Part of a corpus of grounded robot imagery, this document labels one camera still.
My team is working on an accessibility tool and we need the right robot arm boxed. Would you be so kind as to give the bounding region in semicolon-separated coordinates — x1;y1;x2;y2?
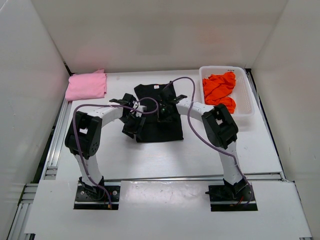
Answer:
120;84;247;195

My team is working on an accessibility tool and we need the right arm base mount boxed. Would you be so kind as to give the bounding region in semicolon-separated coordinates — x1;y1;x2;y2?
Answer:
205;182;258;212

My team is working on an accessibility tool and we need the white front cover board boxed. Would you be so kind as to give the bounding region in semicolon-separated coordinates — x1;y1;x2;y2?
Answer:
25;180;312;240

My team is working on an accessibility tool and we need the pink t shirt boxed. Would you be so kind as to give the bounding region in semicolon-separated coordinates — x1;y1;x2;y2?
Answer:
65;69;107;102

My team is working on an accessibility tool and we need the white plastic basket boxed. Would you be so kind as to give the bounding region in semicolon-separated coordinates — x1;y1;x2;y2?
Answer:
199;66;255;121

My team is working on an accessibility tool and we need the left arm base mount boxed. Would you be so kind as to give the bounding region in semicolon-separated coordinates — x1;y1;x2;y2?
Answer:
73;181;121;211

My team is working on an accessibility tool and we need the black t shirt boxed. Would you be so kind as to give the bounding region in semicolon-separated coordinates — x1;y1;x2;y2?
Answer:
134;83;184;143

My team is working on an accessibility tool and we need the orange garment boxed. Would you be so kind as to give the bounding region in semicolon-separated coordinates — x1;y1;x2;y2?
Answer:
202;71;236;114

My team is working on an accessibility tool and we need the aluminium table frame rail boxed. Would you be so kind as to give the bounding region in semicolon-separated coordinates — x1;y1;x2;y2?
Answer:
6;100;72;240

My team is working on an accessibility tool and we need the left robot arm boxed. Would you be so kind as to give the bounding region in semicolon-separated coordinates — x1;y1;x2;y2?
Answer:
64;93;147;199

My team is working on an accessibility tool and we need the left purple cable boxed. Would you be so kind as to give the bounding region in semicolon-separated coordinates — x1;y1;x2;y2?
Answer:
72;96;160;205

